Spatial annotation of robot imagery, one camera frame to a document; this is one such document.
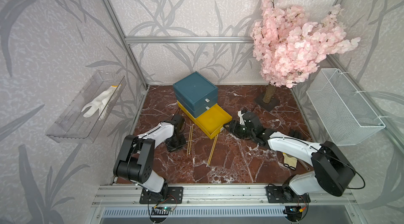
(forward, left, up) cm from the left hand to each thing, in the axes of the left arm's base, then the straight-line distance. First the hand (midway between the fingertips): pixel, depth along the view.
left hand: (182, 148), depth 89 cm
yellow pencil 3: (-2, -17, +1) cm, 17 cm away
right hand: (+7, -24, +12) cm, 28 cm away
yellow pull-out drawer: (+17, -17, +1) cm, 24 cm away
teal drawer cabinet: (+23, -8, +22) cm, 32 cm away
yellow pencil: (+4, -4, +1) cm, 5 cm away
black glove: (+8, -69, +2) cm, 69 cm away
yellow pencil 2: (+5, -5, 0) cm, 7 cm away
